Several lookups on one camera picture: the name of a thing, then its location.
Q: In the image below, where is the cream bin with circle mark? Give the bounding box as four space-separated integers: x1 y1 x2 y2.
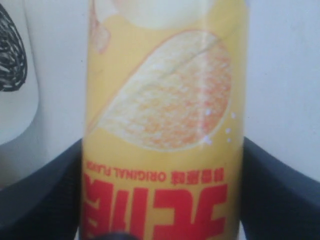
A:
0 0 39 144

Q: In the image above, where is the yellow Lay's chips can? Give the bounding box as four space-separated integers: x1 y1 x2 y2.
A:
80 0 249 240

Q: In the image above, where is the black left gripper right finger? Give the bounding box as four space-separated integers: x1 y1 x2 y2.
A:
241 138 320 240

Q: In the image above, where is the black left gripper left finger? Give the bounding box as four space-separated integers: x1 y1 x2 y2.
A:
0 140 82 240

